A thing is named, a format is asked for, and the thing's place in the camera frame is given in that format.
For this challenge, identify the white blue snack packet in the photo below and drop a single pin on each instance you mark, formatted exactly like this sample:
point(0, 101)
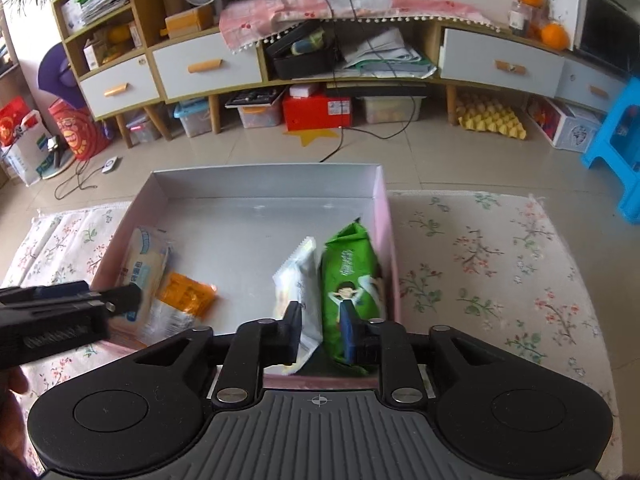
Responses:
point(142, 260)

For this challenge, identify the wooden TV cabinet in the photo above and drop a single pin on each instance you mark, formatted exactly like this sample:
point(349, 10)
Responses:
point(438, 50)

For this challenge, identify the white printed box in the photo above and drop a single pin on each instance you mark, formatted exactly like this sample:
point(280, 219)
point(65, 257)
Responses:
point(575, 132)

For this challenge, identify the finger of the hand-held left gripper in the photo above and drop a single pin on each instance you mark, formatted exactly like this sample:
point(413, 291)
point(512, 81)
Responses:
point(125, 299)

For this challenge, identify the small white device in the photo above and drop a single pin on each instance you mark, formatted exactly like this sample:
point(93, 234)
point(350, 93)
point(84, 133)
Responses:
point(109, 165)

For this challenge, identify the red box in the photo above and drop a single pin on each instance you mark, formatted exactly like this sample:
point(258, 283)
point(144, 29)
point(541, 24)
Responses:
point(310, 112)

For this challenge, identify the black tray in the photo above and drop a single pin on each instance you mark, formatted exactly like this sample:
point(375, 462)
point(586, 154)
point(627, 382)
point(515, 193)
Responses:
point(255, 96)

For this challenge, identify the green snack packet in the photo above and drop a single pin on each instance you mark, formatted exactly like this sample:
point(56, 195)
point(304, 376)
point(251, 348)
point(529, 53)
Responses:
point(350, 270)

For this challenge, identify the blue lid storage box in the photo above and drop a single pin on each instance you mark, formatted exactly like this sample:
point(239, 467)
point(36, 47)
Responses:
point(192, 119)

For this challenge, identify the glass jar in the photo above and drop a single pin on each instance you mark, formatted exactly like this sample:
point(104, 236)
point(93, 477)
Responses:
point(520, 19)

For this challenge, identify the black case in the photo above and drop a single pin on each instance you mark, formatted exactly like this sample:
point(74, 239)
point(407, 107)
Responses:
point(300, 62)

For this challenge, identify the orange cardboard box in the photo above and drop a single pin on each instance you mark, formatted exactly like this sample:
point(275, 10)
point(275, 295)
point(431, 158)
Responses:
point(187, 22)

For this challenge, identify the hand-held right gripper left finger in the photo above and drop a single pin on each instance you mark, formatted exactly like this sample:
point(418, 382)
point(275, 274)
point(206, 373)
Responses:
point(295, 330)

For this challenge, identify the orange clear snack packet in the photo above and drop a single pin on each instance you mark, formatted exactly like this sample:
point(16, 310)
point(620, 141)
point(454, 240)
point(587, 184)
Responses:
point(185, 297)

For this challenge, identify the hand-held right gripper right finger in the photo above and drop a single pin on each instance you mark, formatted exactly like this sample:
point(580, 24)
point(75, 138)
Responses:
point(350, 335)

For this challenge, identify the person's left hand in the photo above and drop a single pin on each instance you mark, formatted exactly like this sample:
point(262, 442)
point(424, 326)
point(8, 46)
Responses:
point(15, 384)

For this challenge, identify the wooden open rack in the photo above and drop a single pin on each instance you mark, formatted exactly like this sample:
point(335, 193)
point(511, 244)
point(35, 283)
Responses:
point(6, 55)

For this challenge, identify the small white box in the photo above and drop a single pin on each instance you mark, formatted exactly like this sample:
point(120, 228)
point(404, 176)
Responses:
point(304, 91)

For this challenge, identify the stacked documents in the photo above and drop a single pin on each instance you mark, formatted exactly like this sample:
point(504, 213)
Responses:
point(100, 2)

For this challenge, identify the purple round object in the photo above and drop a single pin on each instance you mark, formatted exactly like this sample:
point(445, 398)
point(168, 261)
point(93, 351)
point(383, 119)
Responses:
point(55, 75)

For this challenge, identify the white shopping bag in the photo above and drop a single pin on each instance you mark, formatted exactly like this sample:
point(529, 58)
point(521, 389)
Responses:
point(25, 155)

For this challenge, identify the red gift bag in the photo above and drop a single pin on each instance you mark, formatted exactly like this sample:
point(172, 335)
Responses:
point(12, 122)

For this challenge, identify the pink cardboard box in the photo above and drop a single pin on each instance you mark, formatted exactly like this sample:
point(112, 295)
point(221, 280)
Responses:
point(250, 220)

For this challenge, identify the floral mat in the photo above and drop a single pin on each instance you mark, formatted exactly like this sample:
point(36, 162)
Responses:
point(475, 270)

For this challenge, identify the yellow star floor sticker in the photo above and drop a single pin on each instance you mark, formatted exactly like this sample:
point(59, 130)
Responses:
point(312, 136)

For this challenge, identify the microwave oven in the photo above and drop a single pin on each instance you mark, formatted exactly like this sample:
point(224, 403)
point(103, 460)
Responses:
point(605, 35)

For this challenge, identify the pink cherry cloth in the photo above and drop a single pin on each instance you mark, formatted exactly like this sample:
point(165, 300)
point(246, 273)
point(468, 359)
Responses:
point(300, 7)

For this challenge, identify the wooden shelf unit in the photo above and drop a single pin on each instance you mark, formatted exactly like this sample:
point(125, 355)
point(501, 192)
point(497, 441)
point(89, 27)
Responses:
point(142, 0)

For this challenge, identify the black stand white base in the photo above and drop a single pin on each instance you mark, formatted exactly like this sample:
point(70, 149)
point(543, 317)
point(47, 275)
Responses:
point(57, 160)

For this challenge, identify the stack of papers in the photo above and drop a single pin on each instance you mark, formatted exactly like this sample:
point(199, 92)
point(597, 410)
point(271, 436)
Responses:
point(390, 55)

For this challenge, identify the yellow egg tray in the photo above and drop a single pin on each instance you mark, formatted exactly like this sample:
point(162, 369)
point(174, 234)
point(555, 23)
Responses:
point(492, 120)

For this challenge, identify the blue plastic stool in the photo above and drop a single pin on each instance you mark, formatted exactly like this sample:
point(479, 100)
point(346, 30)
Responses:
point(612, 150)

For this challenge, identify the small white carton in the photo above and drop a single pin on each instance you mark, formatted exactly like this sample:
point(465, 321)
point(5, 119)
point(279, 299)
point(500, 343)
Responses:
point(91, 56)

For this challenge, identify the red printed bag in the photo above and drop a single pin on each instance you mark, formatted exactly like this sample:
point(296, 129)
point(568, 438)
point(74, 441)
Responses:
point(75, 132)

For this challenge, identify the clear storage box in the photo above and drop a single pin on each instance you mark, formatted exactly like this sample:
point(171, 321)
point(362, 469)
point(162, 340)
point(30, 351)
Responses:
point(260, 116)
point(390, 110)
point(142, 130)

